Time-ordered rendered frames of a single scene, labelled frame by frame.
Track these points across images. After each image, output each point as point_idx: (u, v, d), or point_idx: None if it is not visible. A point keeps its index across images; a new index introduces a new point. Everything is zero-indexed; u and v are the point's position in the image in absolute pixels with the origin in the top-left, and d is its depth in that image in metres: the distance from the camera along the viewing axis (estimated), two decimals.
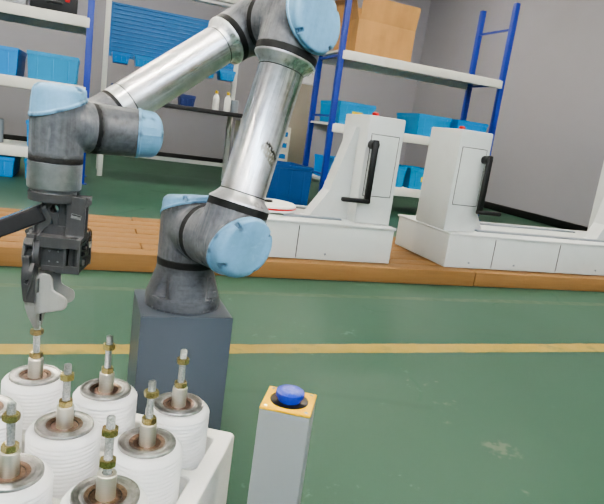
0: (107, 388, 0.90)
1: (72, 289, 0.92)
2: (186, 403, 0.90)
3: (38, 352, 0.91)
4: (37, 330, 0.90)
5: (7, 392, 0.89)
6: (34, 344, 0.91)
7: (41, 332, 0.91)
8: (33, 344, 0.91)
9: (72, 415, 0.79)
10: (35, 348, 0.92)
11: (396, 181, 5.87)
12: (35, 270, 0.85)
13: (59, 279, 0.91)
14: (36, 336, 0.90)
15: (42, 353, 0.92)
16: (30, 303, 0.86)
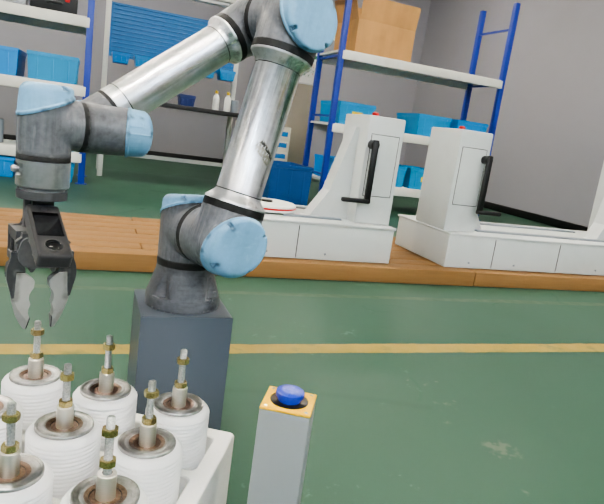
0: (107, 388, 0.90)
1: None
2: (186, 403, 0.90)
3: (38, 352, 0.91)
4: (37, 330, 0.90)
5: (7, 392, 0.89)
6: (34, 344, 0.91)
7: (41, 332, 0.90)
8: (34, 344, 0.91)
9: (72, 415, 0.79)
10: (36, 348, 0.92)
11: (396, 181, 5.87)
12: None
13: None
14: (36, 336, 0.90)
15: (42, 354, 0.92)
16: (67, 295, 0.92)
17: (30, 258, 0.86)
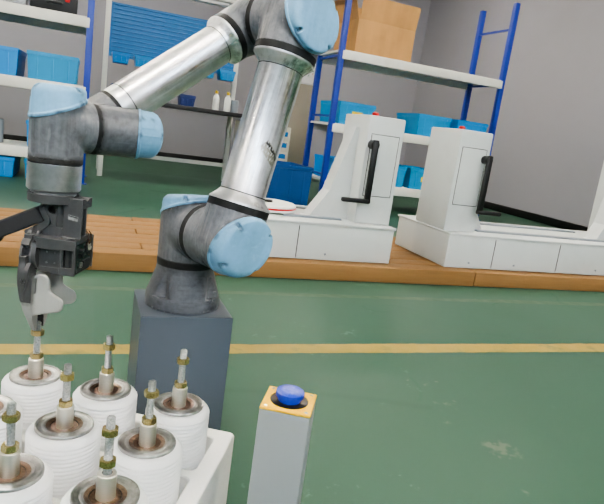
0: (107, 388, 0.90)
1: (73, 290, 0.92)
2: (186, 403, 0.90)
3: (38, 351, 0.92)
4: (41, 328, 0.91)
5: (7, 392, 0.89)
6: (39, 344, 0.91)
7: (39, 329, 0.92)
8: (39, 345, 0.91)
9: (72, 415, 0.79)
10: (34, 350, 0.91)
11: (396, 181, 5.87)
12: (32, 270, 0.85)
13: (61, 280, 0.91)
14: (40, 335, 0.91)
15: (34, 352, 0.92)
16: (26, 304, 0.86)
17: None
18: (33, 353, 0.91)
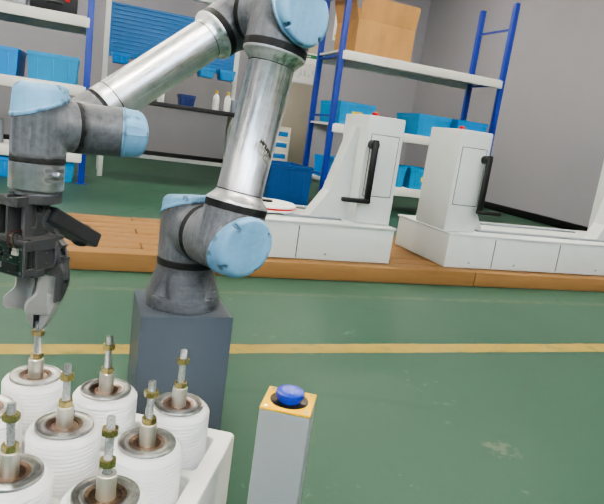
0: (107, 388, 0.90)
1: (26, 301, 0.85)
2: (186, 403, 0.90)
3: (38, 351, 0.92)
4: (41, 328, 0.91)
5: (7, 392, 0.89)
6: (39, 344, 0.91)
7: (40, 329, 0.92)
8: (39, 345, 0.91)
9: (72, 415, 0.79)
10: (34, 350, 0.91)
11: (396, 181, 5.87)
12: None
13: (37, 288, 0.86)
14: (40, 335, 0.91)
15: (34, 352, 0.92)
16: (23, 293, 0.91)
17: None
18: (33, 353, 0.91)
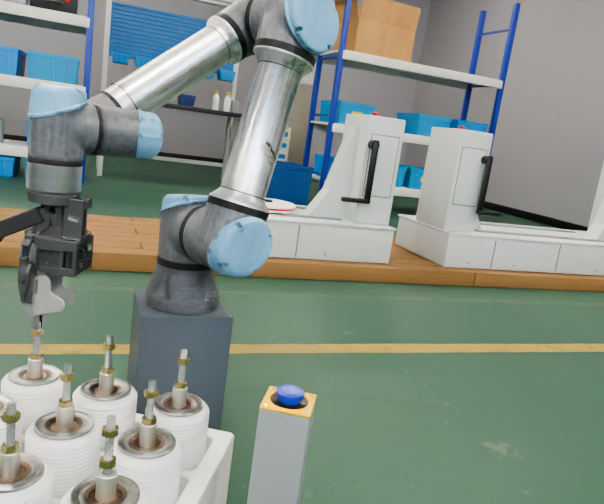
0: (107, 388, 0.90)
1: (73, 292, 0.92)
2: (186, 403, 0.90)
3: (35, 353, 0.91)
4: (34, 331, 0.90)
5: (7, 392, 0.89)
6: (33, 344, 0.91)
7: (36, 333, 0.90)
8: (33, 345, 0.91)
9: (72, 415, 0.79)
10: (37, 349, 0.92)
11: (396, 181, 5.87)
12: (32, 271, 0.85)
13: (60, 281, 0.91)
14: (34, 336, 0.91)
15: (39, 356, 0.91)
16: (28, 304, 0.86)
17: None
18: None
